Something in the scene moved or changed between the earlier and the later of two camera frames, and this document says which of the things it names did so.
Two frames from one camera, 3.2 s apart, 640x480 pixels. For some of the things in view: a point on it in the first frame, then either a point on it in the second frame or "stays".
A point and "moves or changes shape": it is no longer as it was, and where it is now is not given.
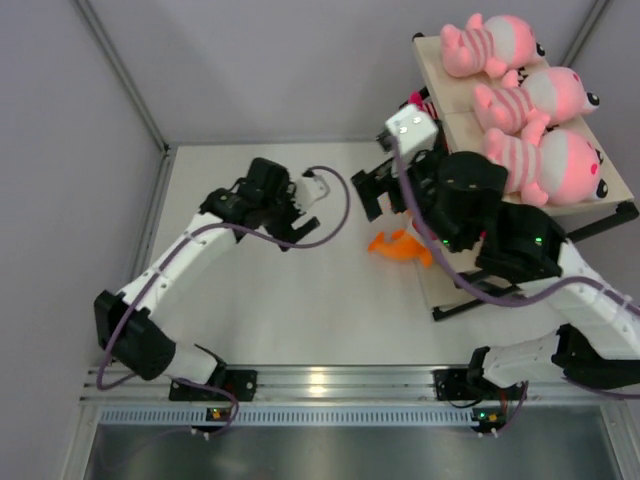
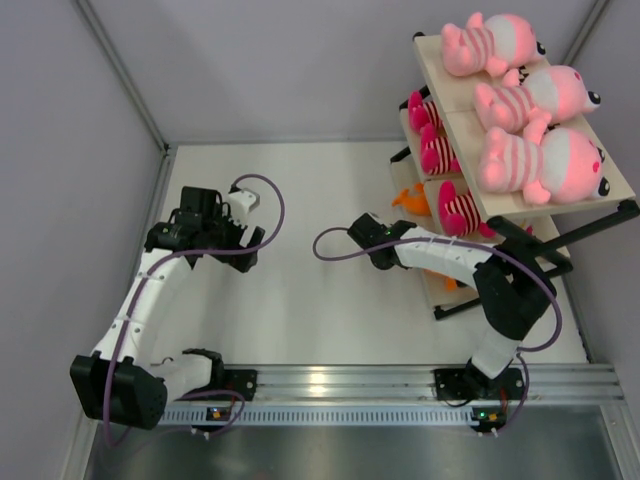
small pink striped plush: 559,168 stays
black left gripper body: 279,211 to 224,234
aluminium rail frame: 105,383 stays
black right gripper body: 381,180 to 379,264
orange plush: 400,245 moves or changes shape
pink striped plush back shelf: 488,46 stays
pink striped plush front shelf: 542,97 stays
